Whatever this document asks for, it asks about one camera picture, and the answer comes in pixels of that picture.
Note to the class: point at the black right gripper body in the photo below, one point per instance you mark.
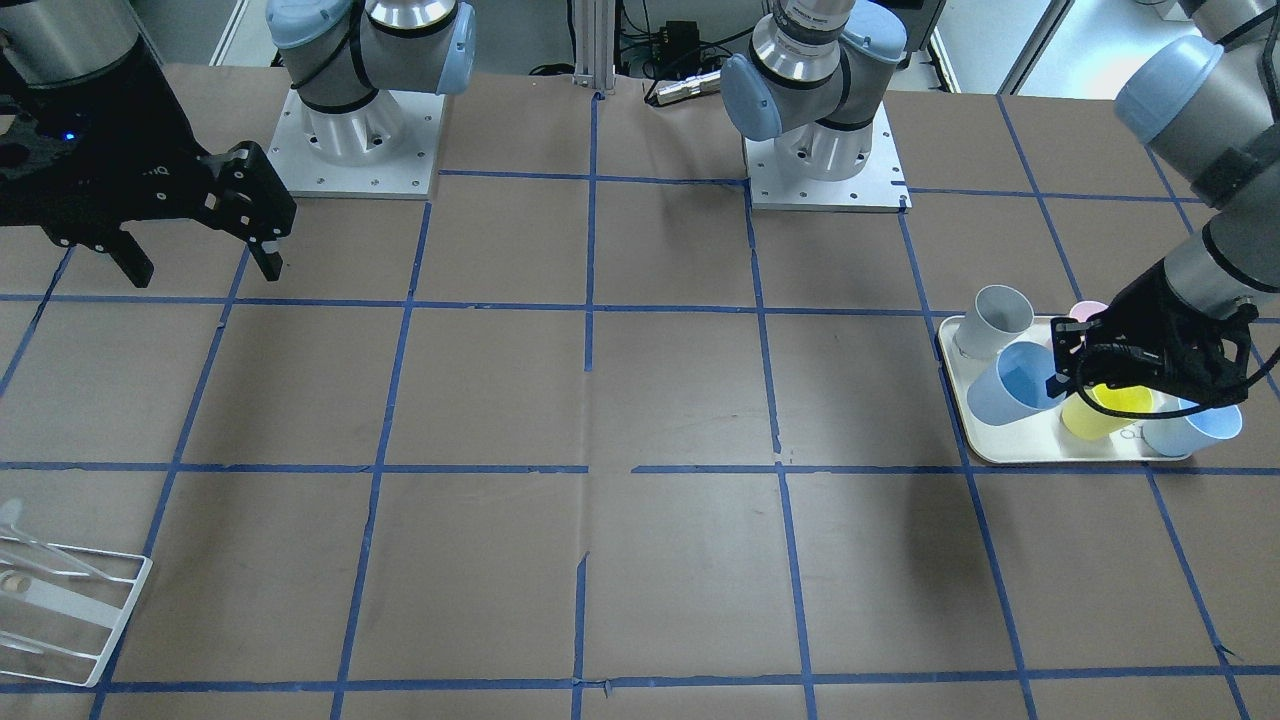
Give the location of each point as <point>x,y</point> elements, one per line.
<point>150,130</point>

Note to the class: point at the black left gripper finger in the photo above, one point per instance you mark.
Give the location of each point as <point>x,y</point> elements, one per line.
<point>1058,385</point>

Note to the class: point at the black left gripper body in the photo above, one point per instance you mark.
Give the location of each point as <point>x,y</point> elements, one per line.
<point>1150,305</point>

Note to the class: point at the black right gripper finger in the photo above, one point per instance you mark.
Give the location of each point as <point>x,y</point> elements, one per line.
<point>267,256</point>
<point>123,249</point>

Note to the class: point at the light blue plastic cup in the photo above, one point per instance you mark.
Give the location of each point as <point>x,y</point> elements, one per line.
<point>1014,385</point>

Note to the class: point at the yellow plastic cup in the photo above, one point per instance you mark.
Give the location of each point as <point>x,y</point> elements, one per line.
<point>1085,422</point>

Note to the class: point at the pink plastic cup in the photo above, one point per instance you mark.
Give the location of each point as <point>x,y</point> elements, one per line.
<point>1082,311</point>

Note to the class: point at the grey plastic cup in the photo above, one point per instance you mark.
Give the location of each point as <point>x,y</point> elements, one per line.
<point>998,315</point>

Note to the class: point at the cream plastic tray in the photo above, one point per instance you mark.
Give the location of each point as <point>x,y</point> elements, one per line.
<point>1040,438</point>

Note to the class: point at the silver metal connector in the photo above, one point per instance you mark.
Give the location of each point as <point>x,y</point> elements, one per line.
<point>701,85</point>

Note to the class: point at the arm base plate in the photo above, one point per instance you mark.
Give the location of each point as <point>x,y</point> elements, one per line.
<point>290,160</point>
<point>817,168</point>

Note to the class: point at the white wire cup rack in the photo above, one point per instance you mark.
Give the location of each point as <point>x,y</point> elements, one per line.
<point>65,607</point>

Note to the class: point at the aluminium frame post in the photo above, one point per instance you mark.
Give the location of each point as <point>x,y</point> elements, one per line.
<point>594,26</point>

